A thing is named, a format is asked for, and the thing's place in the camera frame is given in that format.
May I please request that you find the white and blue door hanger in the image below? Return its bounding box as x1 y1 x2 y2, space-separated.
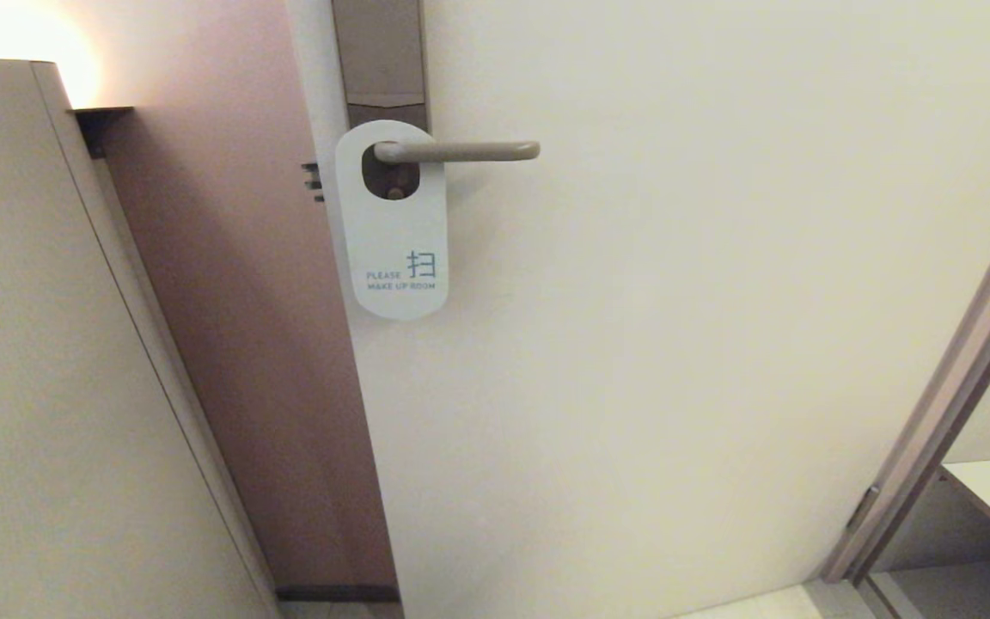
335 120 449 322

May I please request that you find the white room door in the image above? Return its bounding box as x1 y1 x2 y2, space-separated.
284 0 990 619

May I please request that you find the brown door lock plate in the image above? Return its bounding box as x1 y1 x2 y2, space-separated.
330 0 431 200

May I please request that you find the beige metal door handle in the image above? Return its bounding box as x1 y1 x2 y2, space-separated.
373 140 541 164

